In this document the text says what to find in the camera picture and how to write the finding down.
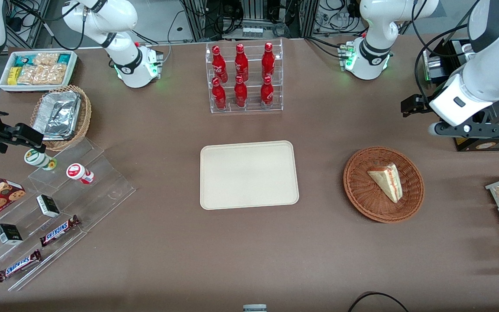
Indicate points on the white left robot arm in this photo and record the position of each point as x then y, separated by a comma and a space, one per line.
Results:
375, 26

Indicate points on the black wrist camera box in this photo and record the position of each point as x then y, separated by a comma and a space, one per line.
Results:
26, 135
416, 105

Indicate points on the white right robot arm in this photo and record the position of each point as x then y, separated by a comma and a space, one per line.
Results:
119, 26

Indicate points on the small clear cracker bag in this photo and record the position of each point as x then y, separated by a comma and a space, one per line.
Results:
46, 58

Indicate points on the teal snack pack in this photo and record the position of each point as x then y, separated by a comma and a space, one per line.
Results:
25, 60
63, 58

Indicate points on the clear acrylic stepped display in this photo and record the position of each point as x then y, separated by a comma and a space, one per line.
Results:
102, 190

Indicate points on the white snack bin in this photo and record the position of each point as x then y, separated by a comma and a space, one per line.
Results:
4, 84

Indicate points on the clear acrylic bottle rack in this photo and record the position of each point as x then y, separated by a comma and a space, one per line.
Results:
254, 106

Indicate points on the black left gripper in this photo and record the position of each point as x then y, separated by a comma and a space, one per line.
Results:
422, 105

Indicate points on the red cola bottle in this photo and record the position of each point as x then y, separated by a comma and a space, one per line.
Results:
241, 65
219, 65
267, 94
219, 96
241, 94
268, 63

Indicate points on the white power strip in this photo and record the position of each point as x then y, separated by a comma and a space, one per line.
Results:
253, 32

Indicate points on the oval tan wicker basket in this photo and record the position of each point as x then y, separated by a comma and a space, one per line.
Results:
84, 117

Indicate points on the stack of foil trays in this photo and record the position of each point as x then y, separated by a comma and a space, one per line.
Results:
56, 115

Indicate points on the black food warmer cabinet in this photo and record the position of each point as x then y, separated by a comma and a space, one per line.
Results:
492, 144

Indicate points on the triangle sandwich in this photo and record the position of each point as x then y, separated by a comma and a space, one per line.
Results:
387, 180

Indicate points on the large clear cracker bag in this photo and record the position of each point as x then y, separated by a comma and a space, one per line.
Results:
43, 75

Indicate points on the small black box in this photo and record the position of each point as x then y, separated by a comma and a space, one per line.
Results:
9, 234
48, 206

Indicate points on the yellow snack pack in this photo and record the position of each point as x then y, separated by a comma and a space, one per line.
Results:
13, 76

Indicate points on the Snickers chocolate bar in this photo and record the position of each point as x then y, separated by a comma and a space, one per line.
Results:
59, 231
19, 265

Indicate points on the round brown wicker basket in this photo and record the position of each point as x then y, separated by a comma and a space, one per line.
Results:
362, 195

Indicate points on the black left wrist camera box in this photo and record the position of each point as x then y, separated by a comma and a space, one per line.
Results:
416, 105

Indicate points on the red white yogurt bottle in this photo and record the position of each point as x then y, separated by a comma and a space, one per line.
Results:
78, 173

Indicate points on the beige plastic tray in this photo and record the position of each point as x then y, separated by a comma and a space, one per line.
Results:
249, 175

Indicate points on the aluminium frame rack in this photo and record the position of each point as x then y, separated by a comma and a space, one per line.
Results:
249, 13

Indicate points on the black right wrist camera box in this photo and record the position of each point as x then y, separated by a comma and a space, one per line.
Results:
26, 135

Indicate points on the green white yogurt bottle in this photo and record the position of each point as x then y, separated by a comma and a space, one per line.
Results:
39, 159

